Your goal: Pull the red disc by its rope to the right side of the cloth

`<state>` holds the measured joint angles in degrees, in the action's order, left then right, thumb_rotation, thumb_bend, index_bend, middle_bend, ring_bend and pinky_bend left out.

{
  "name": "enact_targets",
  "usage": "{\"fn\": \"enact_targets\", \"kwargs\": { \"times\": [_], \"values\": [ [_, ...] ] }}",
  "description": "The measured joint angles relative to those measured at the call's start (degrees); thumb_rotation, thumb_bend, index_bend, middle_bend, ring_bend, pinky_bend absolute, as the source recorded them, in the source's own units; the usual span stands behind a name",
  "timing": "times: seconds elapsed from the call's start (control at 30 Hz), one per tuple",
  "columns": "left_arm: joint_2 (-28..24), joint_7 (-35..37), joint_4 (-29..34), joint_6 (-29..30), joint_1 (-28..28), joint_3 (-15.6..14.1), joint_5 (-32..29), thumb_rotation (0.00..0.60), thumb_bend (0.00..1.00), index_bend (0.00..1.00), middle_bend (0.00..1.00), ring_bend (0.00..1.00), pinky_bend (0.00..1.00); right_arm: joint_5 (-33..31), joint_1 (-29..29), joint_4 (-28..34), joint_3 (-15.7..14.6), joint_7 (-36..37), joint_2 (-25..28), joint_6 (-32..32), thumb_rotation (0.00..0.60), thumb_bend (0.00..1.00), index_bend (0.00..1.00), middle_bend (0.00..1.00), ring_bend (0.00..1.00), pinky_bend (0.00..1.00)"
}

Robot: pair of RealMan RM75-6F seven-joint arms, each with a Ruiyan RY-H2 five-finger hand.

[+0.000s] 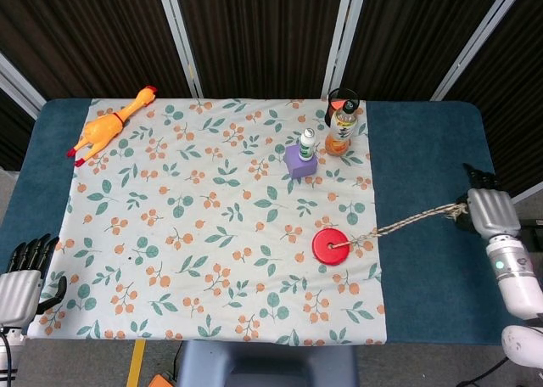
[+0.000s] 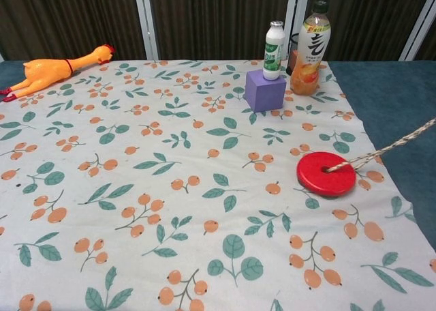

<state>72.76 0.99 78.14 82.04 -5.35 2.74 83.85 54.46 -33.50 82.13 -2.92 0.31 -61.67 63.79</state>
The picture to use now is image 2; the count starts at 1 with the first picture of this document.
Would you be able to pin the white metal frame post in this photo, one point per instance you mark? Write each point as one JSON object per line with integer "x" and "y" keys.
{"x": 145, "y": 21}
{"x": 418, "y": 28}
{"x": 293, "y": 14}

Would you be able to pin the floral fruit print tablecloth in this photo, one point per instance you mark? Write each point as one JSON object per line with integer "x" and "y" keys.
{"x": 190, "y": 188}

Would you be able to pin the small white yogurt bottle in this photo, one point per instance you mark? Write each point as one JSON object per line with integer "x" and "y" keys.
{"x": 273, "y": 53}

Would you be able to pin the orange juice drink bottle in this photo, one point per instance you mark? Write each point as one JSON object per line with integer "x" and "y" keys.
{"x": 310, "y": 57}

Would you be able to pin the teal blue fabric cover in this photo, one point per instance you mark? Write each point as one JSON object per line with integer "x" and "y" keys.
{"x": 391, "y": 96}

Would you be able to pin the purple foam cube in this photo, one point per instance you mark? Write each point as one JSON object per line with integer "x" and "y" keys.
{"x": 265, "y": 93}

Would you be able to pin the yellow rubber chicken toy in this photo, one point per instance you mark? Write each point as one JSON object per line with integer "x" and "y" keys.
{"x": 44, "y": 73}

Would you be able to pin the red disc with centre hole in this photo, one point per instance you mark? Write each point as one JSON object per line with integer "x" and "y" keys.
{"x": 326, "y": 179}

